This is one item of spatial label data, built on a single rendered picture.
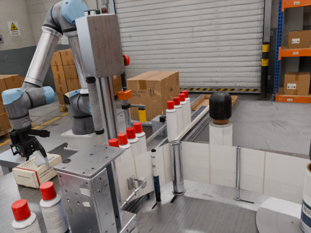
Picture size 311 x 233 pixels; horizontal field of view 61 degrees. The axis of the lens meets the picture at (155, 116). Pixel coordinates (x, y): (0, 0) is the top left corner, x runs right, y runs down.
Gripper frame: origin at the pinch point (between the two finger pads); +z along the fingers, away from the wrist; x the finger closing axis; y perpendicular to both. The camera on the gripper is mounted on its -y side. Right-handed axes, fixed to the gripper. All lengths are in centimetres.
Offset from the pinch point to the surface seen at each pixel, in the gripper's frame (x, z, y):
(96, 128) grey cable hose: 36.5, -21.1, 0.4
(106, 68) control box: 44, -42, -1
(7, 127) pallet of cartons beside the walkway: -273, 75, -171
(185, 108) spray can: 52, -11, -52
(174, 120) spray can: 51, -10, -38
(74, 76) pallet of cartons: -237, 26, -300
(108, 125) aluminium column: 32.2, -16.6, -12.0
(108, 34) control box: 45, -53, -3
